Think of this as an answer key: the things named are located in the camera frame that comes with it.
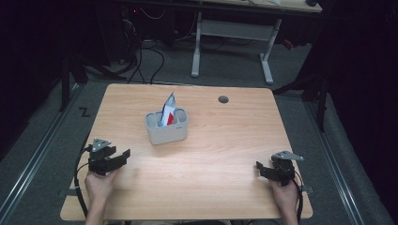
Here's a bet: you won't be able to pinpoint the black floor cables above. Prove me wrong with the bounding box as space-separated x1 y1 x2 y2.
120 18 166 85

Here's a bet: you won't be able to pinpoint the grey plastic holder box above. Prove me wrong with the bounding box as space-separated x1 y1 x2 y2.
144 107 190 146

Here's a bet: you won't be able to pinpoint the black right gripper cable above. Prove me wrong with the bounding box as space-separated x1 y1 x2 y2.
292 170 305 225

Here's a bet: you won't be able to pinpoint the person's right hand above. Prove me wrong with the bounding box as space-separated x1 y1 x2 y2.
268 178 299 218

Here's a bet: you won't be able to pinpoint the dark computer tower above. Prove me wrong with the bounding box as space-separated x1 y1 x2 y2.
120 5 143 64

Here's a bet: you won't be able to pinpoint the white red blue toothpaste tube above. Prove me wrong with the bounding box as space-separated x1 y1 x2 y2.
160 92 177 128

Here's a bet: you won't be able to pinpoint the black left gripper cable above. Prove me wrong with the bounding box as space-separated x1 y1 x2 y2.
73 143 94 218

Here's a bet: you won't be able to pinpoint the desk with white metal legs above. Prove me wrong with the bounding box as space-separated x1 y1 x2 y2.
190 0 323 85

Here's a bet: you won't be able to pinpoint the black metal stand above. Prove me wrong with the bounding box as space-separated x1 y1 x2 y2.
58 53 126 113
271 59 330 133

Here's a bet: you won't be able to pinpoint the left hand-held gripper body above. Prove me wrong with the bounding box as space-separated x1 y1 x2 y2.
87 138 117 176

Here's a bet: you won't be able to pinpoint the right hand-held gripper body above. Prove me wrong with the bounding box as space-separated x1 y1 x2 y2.
269 149 305 187

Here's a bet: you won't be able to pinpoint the metal floor rail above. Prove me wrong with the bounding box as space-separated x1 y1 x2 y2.
303 101 366 225
0 83 83 219

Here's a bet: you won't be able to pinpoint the person's left hand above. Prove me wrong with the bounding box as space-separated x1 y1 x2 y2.
84 168 122 211

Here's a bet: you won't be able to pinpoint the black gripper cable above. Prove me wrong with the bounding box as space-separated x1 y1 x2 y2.
73 143 94 218
292 170 305 225

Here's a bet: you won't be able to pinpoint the thin white cable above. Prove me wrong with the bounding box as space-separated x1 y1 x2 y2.
138 7 167 21

